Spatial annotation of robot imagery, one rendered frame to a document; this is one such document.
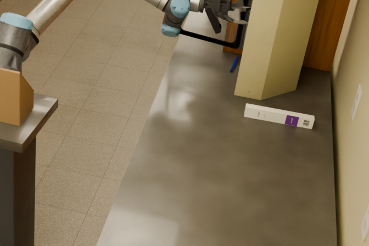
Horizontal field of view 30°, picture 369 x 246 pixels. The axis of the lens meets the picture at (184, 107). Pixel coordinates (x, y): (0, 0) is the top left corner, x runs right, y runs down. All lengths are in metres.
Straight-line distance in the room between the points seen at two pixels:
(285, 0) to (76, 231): 1.56
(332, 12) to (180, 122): 0.87
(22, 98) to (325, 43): 1.36
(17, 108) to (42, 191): 1.27
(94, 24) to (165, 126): 2.89
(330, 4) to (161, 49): 2.29
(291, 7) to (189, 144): 0.65
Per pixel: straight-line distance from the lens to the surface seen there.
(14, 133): 2.41
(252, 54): 2.67
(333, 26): 3.02
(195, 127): 2.52
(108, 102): 4.35
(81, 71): 4.67
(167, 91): 2.71
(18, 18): 2.47
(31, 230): 2.93
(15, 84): 2.36
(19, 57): 2.45
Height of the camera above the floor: 2.33
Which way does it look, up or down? 32 degrees down
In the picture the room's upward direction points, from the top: 9 degrees clockwise
